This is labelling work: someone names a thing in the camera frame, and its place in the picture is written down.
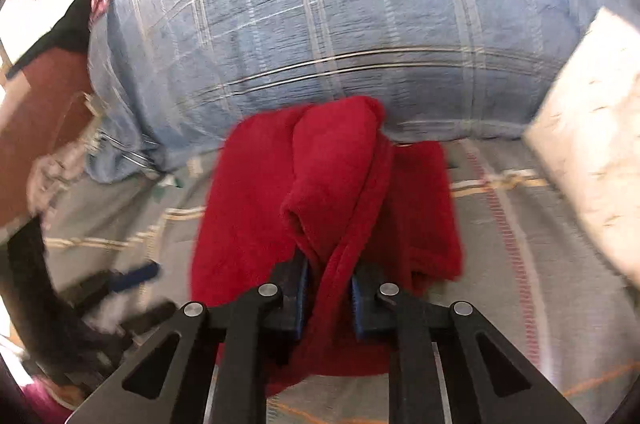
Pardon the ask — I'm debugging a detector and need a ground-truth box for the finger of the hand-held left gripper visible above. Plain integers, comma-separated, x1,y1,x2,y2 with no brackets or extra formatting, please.
65,264,162,305

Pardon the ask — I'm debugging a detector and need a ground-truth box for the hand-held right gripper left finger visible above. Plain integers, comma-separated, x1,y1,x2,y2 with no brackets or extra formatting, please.
70,249,311,424

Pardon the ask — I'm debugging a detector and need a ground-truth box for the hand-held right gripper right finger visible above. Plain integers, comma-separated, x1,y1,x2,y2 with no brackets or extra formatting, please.
350,271,586,424

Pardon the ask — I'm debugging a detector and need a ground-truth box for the red fleece garment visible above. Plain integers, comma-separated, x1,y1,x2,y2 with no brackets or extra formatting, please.
190,95,463,397

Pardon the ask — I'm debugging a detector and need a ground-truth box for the person's magenta clothing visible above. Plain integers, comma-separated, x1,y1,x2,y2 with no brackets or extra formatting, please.
19,379,73,424

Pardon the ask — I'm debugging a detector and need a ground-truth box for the white orange green patterned cloth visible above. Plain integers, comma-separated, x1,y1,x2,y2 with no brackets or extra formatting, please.
152,173,188,202

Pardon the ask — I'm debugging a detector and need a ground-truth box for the grey floral cloth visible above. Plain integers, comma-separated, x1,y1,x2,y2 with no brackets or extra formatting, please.
29,138,103,217

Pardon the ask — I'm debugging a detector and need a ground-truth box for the grey striped bed sheet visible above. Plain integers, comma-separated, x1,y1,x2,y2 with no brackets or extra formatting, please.
30,139,636,424

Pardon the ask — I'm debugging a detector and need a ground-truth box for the reddish brown furniture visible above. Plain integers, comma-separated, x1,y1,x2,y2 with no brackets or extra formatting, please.
0,49,97,230

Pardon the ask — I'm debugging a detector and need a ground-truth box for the black cloth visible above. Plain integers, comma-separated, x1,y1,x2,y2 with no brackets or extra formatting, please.
7,0,97,77

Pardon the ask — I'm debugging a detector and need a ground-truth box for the blue plaid quilt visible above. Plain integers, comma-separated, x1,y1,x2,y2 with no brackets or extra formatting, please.
85,0,581,182

